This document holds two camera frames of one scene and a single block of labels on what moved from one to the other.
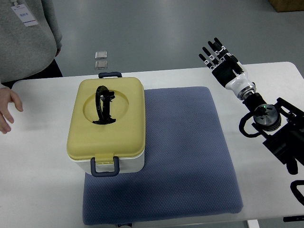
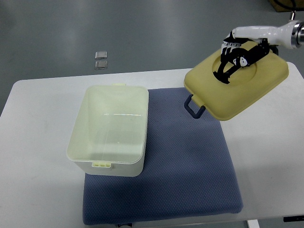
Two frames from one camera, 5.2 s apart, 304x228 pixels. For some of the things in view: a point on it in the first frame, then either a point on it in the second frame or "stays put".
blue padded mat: (186, 172) stays put
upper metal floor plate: (100, 55) stays put
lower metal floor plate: (101, 64) stays put
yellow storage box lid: (107, 119) to (247, 87)
